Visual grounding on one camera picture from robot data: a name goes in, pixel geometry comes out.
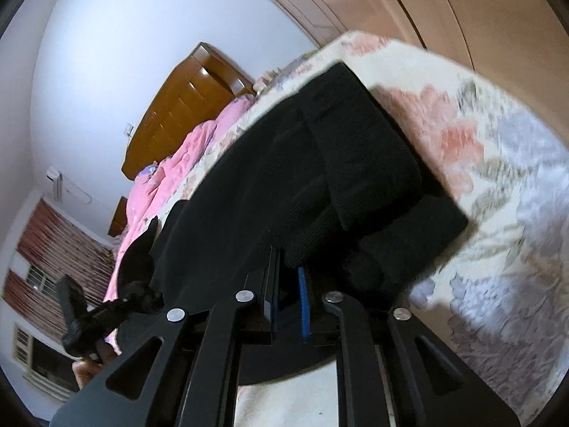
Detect person's left hand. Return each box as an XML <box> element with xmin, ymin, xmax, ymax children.
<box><xmin>72</xmin><ymin>342</ymin><xmax>118</xmax><ymax>389</ymax></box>

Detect wooden wardrobe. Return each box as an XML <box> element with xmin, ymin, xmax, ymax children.
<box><xmin>272</xmin><ymin>0</ymin><xmax>568</xmax><ymax>118</ymax></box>

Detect window with frame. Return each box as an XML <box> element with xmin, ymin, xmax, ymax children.
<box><xmin>1</xmin><ymin>253</ymin><xmax>78</xmax><ymax>403</ymax></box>

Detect wooden nightstand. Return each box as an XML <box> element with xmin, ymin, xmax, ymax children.
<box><xmin>108</xmin><ymin>197</ymin><xmax>127</xmax><ymax>237</ymax></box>

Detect wall air conditioner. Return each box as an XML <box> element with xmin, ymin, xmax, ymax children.
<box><xmin>45</xmin><ymin>166</ymin><xmax>64</xmax><ymax>201</ymax></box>

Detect black pants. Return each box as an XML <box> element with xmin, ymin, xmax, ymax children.
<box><xmin>148</xmin><ymin>62</ymin><xmax>470</xmax><ymax>386</ymax></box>

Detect pink blanket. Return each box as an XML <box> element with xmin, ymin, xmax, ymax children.
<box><xmin>102</xmin><ymin>93</ymin><xmax>257</xmax><ymax>303</ymax></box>

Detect wooden headboard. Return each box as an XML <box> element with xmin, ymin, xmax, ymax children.
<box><xmin>122</xmin><ymin>42</ymin><xmax>253</xmax><ymax>180</ymax></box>

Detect red patterned curtain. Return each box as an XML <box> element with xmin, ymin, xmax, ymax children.
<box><xmin>16</xmin><ymin>201</ymin><xmax>115</xmax><ymax>337</ymax></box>

